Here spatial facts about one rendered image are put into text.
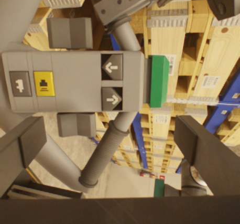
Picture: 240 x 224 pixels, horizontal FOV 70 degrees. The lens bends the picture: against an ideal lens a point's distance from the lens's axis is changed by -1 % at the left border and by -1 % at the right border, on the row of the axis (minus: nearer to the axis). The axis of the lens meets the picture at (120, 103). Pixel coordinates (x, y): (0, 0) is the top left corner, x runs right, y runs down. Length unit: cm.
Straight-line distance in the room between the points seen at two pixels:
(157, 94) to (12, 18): 23
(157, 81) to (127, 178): 547
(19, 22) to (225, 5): 29
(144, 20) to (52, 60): 86
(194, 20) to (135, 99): 86
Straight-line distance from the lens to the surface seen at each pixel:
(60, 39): 27
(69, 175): 35
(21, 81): 28
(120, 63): 25
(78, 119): 29
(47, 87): 27
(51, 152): 33
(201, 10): 110
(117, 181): 573
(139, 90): 26
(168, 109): 183
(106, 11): 25
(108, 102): 26
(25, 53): 28
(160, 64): 27
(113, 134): 29
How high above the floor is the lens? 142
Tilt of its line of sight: 14 degrees down
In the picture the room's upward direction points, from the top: 94 degrees clockwise
